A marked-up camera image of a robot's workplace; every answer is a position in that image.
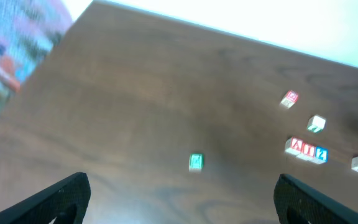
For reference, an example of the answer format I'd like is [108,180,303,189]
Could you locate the red number 3 block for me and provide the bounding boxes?
[280,90,299,109]

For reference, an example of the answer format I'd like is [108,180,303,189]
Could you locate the red letter A block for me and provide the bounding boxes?
[285,137,303,156]

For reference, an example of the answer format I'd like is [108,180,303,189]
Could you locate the green letter R block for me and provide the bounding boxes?
[188,153,204,172]

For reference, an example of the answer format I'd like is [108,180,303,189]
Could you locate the red letter I block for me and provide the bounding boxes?
[296,143,316,161]

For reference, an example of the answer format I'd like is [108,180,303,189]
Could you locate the blue number 2 block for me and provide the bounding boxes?
[310,146,329,164]

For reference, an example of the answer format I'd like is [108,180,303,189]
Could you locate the green number 4 block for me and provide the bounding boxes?
[306,114,326,133]

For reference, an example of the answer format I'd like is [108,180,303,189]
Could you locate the colourful poster board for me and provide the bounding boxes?
[0,0,73,111]

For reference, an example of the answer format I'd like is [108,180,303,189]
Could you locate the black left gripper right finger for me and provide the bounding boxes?
[273,174,358,224]

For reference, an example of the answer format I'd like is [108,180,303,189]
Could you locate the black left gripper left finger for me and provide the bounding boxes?
[0,172,91,224]

